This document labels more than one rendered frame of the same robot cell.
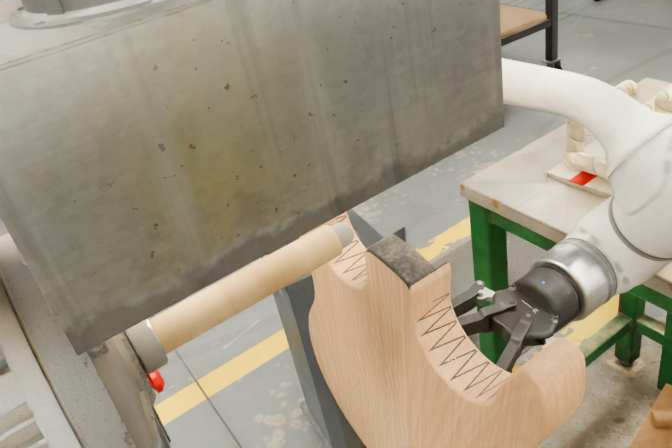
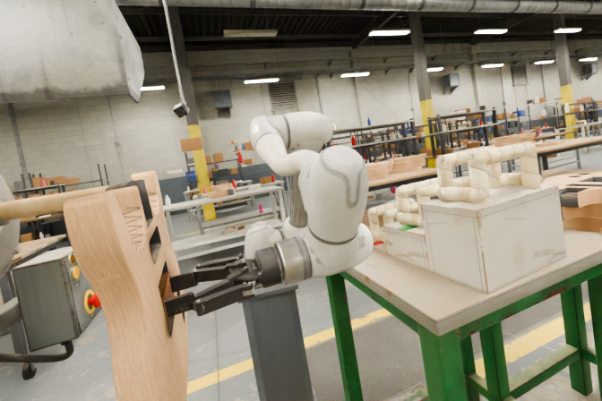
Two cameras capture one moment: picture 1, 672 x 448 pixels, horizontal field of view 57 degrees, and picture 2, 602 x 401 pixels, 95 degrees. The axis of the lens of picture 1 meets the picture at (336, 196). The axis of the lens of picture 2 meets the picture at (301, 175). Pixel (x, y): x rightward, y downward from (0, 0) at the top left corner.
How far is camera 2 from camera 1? 0.53 m
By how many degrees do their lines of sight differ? 30
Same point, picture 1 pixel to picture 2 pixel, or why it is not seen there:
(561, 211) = not seen: hidden behind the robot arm
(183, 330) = (12, 207)
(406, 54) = (52, 38)
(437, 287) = (126, 198)
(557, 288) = (267, 254)
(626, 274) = (316, 255)
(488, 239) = (331, 278)
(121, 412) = not seen: outside the picture
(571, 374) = (92, 206)
